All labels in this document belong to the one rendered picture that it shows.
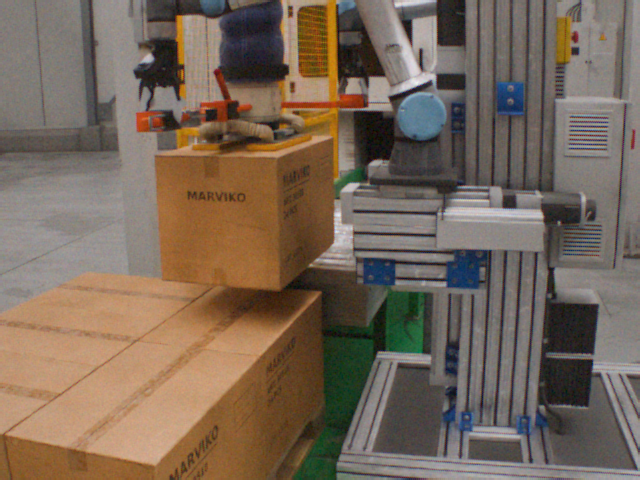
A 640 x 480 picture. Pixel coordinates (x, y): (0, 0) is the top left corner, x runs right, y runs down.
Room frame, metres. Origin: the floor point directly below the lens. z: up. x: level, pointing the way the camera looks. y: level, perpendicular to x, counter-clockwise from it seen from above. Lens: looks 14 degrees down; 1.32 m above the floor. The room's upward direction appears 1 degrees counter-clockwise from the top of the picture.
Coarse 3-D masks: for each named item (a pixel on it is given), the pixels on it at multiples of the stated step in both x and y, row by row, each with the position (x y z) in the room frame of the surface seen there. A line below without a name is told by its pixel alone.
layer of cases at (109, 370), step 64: (0, 320) 2.12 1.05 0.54; (64, 320) 2.12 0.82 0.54; (128, 320) 2.11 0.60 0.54; (192, 320) 2.11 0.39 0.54; (256, 320) 2.10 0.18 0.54; (320, 320) 2.36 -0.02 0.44; (0, 384) 1.63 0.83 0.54; (64, 384) 1.63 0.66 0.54; (128, 384) 1.63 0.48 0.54; (192, 384) 1.63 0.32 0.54; (256, 384) 1.78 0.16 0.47; (320, 384) 2.35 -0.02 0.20; (0, 448) 1.37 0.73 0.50; (64, 448) 1.32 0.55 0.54; (128, 448) 1.31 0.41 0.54; (192, 448) 1.41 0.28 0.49; (256, 448) 1.76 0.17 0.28
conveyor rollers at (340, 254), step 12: (336, 204) 3.96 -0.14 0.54; (336, 216) 3.68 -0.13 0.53; (336, 228) 3.33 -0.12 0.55; (348, 228) 3.38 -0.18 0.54; (336, 240) 3.12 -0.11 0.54; (348, 240) 3.11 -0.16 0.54; (324, 252) 2.95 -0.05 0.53; (336, 252) 2.93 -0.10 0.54; (348, 252) 2.92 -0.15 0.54; (312, 264) 2.71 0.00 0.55; (324, 264) 2.76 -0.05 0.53; (336, 264) 2.75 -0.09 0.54; (348, 264) 2.73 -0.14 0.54
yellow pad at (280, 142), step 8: (288, 128) 2.37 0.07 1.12; (280, 136) 2.35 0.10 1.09; (288, 136) 2.34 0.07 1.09; (296, 136) 2.34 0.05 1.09; (304, 136) 2.38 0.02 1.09; (248, 144) 2.16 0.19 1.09; (256, 144) 2.16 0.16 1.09; (264, 144) 2.15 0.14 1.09; (272, 144) 2.14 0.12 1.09; (280, 144) 2.16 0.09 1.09; (288, 144) 2.22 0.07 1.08; (296, 144) 2.30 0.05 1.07
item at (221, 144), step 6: (222, 138) 2.29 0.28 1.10; (240, 138) 2.35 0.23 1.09; (246, 138) 2.38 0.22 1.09; (198, 144) 2.21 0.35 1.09; (204, 144) 2.21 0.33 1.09; (210, 144) 2.20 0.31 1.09; (216, 144) 2.20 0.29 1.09; (222, 144) 2.21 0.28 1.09; (228, 144) 2.25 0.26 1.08; (234, 144) 2.29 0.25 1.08; (240, 144) 2.34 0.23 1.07
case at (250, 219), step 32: (160, 160) 2.11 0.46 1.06; (192, 160) 2.08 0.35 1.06; (224, 160) 2.05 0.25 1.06; (256, 160) 2.02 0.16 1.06; (288, 160) 2.09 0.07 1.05; (320, 160) 2.40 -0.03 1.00; (160, 192) 2.11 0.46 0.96; (192, 192) 2.08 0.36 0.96; (224, 192) 2.05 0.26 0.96; (256, 192) 2.02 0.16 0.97; (288, 192) 2.09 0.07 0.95; (320, 192) 2.40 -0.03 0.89; (160, 224) 2.12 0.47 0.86; (192, 224) 2.08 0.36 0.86; (224, 224) 2.05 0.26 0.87; (256, 224) 2.02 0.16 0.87; (288, 224) 2.08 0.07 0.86; (320, 224) 2.39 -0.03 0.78; (192, 256) 2.08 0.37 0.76; (224, 256) 2.05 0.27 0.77; (256, 256) 2.02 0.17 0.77; (288, 256) 2.07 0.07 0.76; (256, 288) 2.02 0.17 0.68
